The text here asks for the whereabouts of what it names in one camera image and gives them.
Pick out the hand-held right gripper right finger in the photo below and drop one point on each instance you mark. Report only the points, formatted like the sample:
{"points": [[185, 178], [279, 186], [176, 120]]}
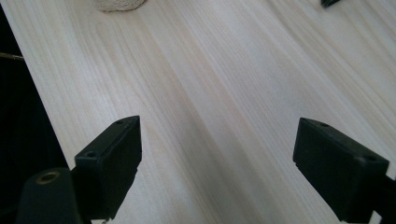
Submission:
{"points": [[339, 174]]}

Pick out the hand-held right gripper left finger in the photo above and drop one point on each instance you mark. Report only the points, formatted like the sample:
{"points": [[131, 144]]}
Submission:
{"points": [[109, 165]]}

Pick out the thin metal rod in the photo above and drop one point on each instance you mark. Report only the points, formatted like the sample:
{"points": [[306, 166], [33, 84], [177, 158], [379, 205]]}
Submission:
{"points": [[11, 56]]}

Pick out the cream woven round object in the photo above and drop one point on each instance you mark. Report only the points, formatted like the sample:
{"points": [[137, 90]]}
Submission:
{"points": [[120, 4]]}

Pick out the small black object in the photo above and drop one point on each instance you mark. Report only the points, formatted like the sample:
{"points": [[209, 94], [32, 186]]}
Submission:
{"points": [[328, 2]]}

